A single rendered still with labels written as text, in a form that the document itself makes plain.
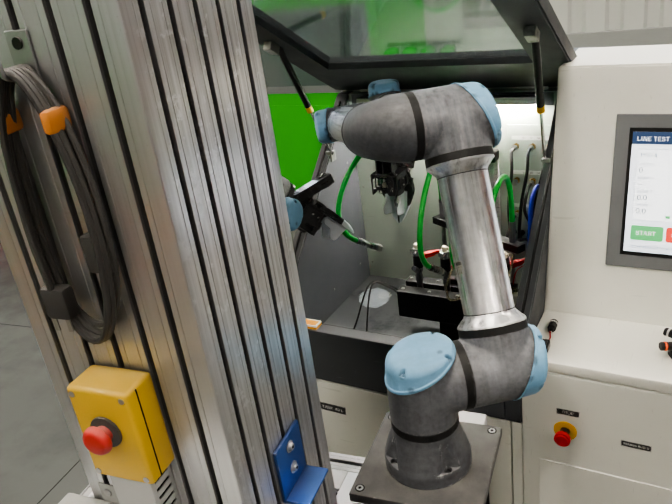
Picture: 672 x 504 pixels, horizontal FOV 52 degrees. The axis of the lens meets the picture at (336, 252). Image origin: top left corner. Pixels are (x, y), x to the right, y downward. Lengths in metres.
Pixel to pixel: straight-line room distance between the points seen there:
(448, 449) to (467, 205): 0.40
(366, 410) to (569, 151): 0.85
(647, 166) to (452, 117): 0.66
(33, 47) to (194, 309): 0.30
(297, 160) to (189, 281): 4.10
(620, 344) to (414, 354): 0.67
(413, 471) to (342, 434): 0.83
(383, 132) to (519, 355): 0.42
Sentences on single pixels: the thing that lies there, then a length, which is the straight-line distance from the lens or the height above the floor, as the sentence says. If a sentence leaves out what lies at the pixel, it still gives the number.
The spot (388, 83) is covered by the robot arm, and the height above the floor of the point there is 1.57.
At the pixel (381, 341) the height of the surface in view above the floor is 0.95.
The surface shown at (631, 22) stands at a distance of 5.58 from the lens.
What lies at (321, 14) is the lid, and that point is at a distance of 1.64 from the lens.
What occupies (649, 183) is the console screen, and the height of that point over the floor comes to 1.30.
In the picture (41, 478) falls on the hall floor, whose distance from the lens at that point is 3.27.
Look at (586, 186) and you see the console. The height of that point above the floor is 1.28.
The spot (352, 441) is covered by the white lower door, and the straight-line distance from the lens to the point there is 2.01.
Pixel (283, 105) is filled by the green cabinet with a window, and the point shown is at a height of 0.89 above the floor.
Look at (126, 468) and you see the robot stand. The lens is 0.89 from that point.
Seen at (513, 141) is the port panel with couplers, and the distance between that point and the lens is 1.98.
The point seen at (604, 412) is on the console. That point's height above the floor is 0.87.
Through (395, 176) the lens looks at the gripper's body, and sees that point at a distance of 1.66.
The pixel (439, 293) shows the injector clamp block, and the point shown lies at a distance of 1.88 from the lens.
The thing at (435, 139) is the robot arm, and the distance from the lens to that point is 1.14.
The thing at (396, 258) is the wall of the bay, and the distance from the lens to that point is 2.27.
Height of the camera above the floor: 1.89
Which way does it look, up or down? 25 degrees down
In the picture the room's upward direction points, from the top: 8 degrees counter-clockwise
